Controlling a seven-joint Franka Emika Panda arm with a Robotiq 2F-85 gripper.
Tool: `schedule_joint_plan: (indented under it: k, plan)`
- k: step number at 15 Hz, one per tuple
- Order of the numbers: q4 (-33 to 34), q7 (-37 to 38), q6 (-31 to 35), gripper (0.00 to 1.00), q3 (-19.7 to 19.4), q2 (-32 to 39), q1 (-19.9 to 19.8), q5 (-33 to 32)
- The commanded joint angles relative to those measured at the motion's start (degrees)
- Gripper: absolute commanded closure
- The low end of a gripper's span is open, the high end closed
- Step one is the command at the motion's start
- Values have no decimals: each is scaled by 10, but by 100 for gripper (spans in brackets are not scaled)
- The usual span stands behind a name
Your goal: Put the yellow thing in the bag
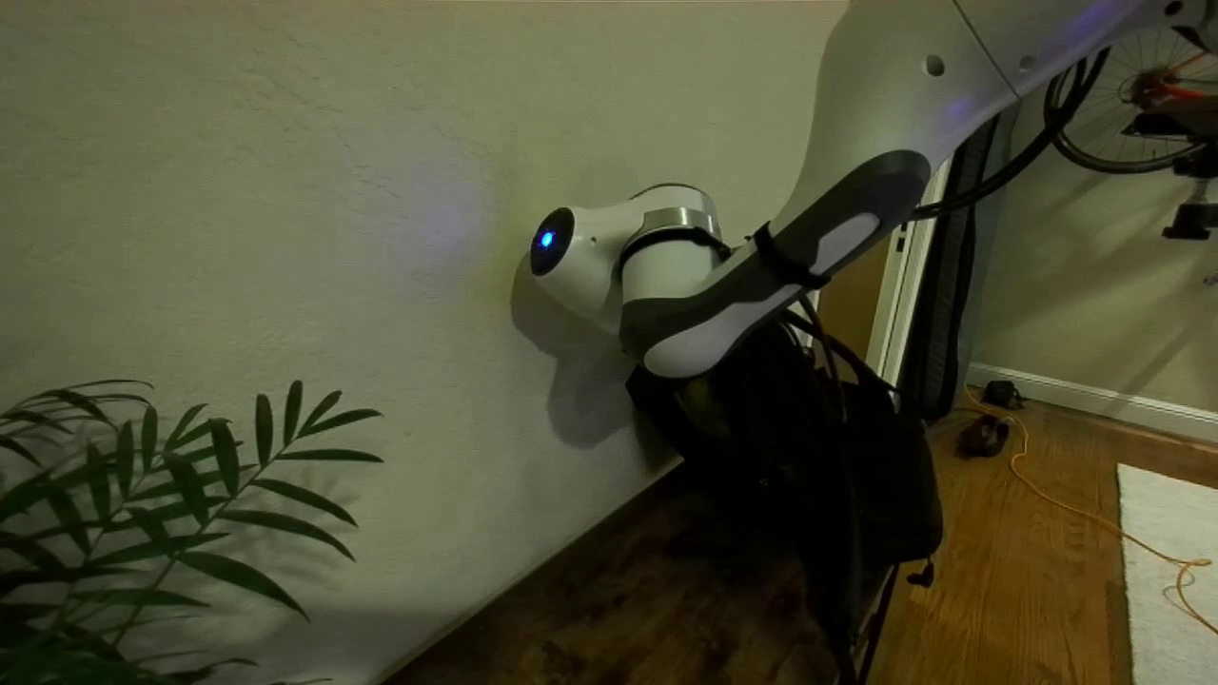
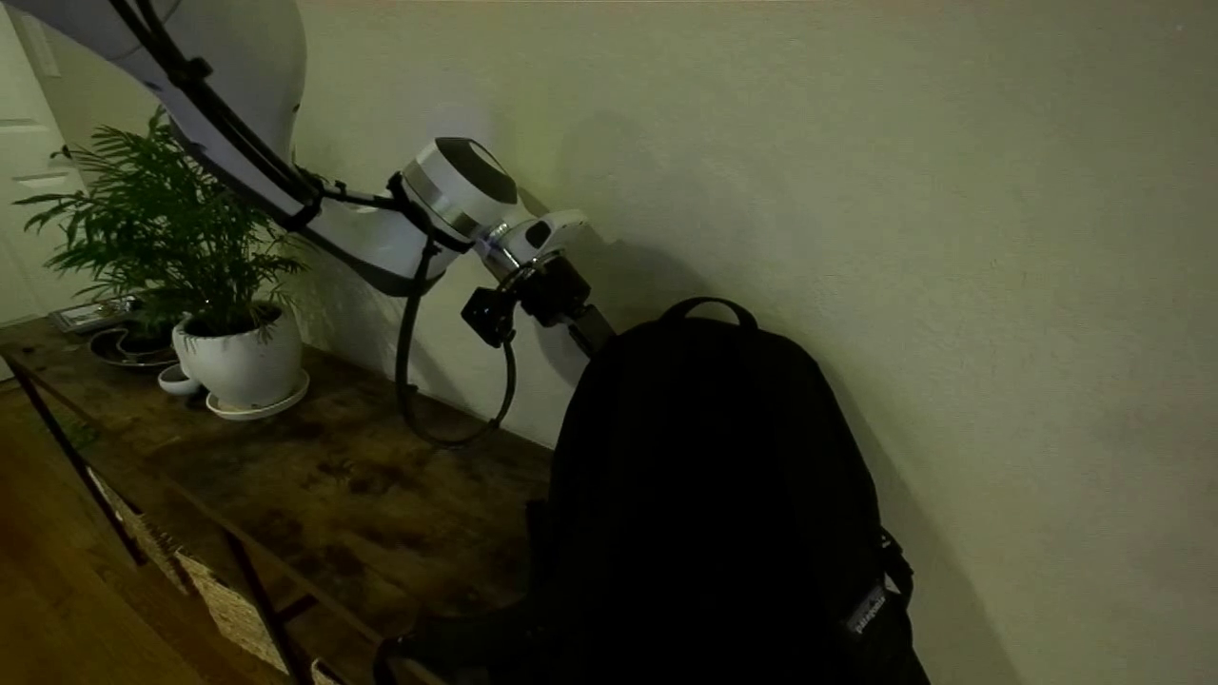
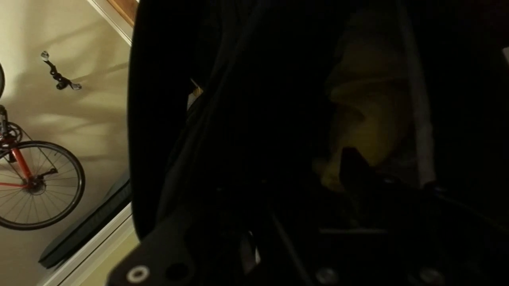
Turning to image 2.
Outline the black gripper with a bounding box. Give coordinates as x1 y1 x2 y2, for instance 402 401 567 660
504 257 623 384

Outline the black backpack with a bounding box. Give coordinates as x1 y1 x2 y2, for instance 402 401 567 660
376 294 935 685

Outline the white pot saucer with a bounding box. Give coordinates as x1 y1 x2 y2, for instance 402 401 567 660
201 374 316 426

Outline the white plant pot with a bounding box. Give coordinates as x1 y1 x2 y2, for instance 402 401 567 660
166 300 309 412

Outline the small white cup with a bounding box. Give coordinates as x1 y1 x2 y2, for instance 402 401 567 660
154 361 206 401

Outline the green palm plant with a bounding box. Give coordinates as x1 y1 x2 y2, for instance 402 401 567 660
12 112 309 343

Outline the black tripod leg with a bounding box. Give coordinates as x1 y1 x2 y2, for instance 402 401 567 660
0 353 154 570
216 528 319 685

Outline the dark round dish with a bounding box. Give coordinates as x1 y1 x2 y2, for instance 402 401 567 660
83 319 183 379

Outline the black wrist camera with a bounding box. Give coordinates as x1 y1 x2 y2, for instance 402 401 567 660
457 281 527 349

